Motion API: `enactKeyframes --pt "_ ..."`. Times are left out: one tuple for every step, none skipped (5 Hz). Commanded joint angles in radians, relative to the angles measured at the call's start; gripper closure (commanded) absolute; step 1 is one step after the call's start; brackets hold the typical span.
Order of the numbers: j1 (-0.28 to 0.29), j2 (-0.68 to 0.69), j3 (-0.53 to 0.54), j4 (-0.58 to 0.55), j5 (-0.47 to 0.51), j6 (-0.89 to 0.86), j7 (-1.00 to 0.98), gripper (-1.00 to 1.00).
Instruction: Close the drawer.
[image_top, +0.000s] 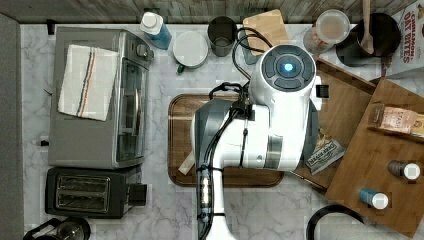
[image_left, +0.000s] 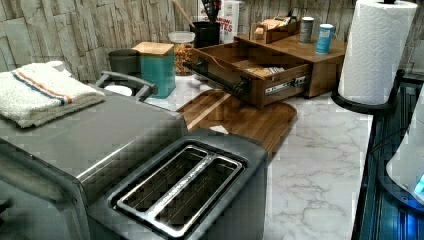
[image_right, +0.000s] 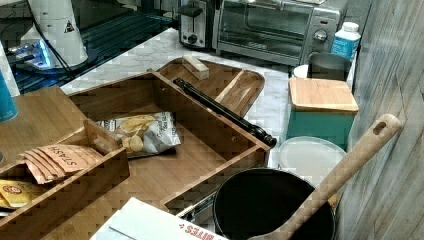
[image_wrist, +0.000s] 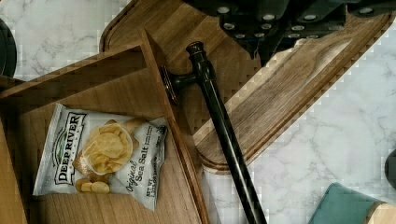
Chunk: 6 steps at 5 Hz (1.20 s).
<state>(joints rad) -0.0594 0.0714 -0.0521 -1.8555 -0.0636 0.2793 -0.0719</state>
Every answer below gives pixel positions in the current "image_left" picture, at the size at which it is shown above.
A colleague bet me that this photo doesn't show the tea packets in drawer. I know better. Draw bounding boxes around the tea packets in drawer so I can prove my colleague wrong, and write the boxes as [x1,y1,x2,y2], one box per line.
[246,67,285,77]

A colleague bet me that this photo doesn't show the wooden cutting board tray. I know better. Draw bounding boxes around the wooden cutting board tray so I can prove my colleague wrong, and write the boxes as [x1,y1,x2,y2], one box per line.
[177,90,297,155]

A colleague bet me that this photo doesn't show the black two-slot toaster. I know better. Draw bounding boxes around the black two-slot toaster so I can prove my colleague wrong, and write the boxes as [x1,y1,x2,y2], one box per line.
[88,129,268,240]

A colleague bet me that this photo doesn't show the teal canister with wooden lid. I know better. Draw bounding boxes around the teal canister with wooden lid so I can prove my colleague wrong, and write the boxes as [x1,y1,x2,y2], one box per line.
[134,42,176,99]

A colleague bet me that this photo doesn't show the glass jar with snacks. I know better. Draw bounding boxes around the glass jar with snacks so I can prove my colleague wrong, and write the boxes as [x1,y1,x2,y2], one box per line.
[168,31,195,76]

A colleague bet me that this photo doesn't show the black utensil holder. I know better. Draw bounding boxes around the black utensil holder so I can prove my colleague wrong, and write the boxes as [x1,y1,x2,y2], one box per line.
[190,21,220,48]

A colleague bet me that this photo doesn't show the dark grey cup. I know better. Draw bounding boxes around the dark grey cup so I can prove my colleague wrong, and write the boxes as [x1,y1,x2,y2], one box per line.
[108,49,141,76]

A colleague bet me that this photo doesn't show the cinnamon oat bites cereal box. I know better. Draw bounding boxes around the cinnamon oat bites cereal box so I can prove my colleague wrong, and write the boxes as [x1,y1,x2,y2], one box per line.
[195,0,240,44]

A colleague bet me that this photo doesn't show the wooden tea bag organizer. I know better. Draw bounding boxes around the wooden tea bag organizer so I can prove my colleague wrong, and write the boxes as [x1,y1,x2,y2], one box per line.
[251,16,300,43]

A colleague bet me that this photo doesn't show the wooden spoon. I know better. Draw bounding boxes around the wooden spoon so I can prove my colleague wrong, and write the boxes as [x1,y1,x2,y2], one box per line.
[171,0,195,28]

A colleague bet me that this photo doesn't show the grey spice shaker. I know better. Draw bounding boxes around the grey spice shaker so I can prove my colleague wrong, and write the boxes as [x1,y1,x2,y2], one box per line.
[299,17,315,44]

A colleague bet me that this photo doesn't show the blue spice shaker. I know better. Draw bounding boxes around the blue spice shaker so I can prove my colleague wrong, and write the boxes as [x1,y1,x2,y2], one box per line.
[315,24,334,54]

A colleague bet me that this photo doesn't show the black paper towel holder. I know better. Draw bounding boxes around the black paper towel holder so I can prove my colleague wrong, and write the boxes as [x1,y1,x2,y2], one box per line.
[331,69,406,115]

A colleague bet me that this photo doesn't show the silver toaster oven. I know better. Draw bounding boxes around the silver toaster oven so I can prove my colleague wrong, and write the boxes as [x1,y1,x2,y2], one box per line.
[1,92,187,240]

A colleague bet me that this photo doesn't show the white striped folded towel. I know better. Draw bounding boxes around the white striped folded towel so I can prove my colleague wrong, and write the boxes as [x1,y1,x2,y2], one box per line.
[0,63,105,128]

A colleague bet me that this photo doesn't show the white paper towel roll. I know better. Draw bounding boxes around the white paper towel roll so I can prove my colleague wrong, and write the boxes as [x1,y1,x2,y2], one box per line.
[338,0,417,105]

